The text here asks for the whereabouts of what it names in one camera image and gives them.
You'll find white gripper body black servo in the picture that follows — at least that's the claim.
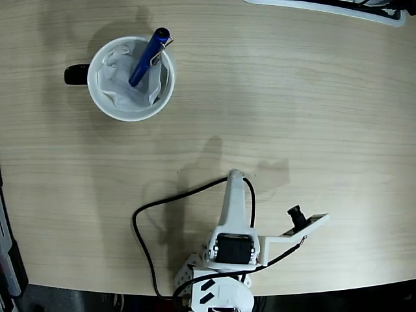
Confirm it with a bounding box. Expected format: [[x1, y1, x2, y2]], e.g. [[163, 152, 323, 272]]
[[203, 229, 261, 272]]

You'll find blue pen with metal clip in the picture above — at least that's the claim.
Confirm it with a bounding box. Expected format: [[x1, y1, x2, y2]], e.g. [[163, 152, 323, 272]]
[[128, 27, 175, 88]]

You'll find white crumpled tissue paper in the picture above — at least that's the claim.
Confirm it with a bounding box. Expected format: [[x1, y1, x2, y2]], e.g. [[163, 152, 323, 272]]
[[96, 40, 170, 111]]

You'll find grey black equipment case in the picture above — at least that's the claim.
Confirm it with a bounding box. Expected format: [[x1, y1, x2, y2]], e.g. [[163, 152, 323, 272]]
[[0, 165, 30, 312]]

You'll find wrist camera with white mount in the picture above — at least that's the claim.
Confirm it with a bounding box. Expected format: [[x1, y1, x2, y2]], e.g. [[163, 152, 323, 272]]
[[258, 204, 330, 266]]

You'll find black camera cable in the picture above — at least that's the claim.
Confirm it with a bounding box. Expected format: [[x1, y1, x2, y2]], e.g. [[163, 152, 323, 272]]
[[132, 175, 308, 308]]

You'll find white mug with black handle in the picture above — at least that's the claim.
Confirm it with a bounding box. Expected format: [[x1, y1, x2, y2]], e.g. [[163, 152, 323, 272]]
[[63, 35, 176, 123]]

